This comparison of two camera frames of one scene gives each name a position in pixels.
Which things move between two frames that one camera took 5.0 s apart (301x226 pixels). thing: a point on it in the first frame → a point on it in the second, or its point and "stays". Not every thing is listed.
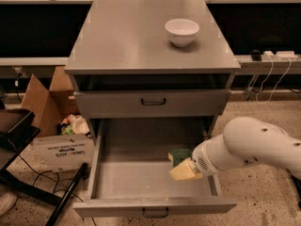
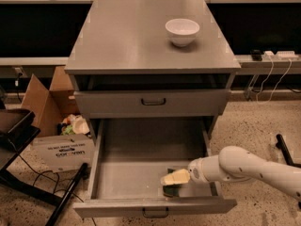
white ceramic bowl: x=182 y=31 stays
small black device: x=256 y=55 stays
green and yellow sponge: x=178 y=155 → x=171 y=190
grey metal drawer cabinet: x=150 y=59 stays
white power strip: x=279 y=56 stays
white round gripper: x=200 y=159 → x=196 y=171
